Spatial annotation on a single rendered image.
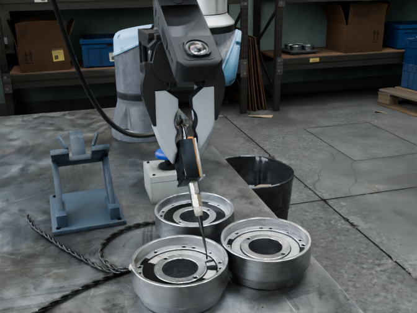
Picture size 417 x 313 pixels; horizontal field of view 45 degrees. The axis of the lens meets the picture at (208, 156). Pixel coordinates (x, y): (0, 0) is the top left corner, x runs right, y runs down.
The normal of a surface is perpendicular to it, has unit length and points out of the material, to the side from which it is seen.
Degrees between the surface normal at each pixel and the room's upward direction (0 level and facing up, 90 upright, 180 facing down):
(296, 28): 90
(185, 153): 55
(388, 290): 0
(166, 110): 90
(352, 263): 0
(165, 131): 90
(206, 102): 90
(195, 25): 31
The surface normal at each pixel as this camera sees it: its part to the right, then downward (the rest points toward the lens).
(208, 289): 0.59, 0.27
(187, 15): 0.14, -0.64
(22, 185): -0.01, -0.94
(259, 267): -0.23, 0.33
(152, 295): -0.50, 0.30
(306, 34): 0.27, 0.33
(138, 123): -0.07, 0.04
